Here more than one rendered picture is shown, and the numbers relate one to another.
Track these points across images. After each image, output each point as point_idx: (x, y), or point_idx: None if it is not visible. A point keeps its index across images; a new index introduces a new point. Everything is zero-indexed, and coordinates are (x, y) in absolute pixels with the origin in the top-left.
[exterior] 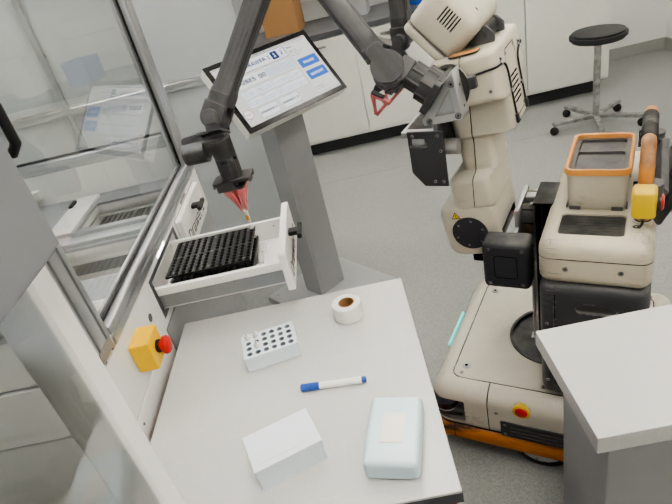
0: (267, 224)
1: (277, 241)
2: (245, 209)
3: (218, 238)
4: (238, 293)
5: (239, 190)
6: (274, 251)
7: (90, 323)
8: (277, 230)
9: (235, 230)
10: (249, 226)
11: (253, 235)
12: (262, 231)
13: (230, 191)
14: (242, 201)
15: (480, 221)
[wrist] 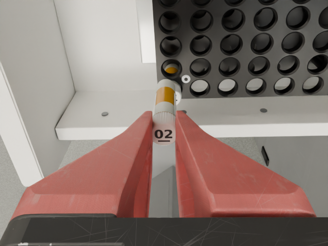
0: (123, 119)
1: (108, 67)
2: (157, 121)
3: (322, 67)
4: (261, 144)
5: (87, 198)
6: (106, 2)
7: None
8: (101, 103)
9: (243, 97)
10: (176, 88)
11: (154, 17)
12: (150, 106)
13: (219, 214)
14: (139, 134)
15: None
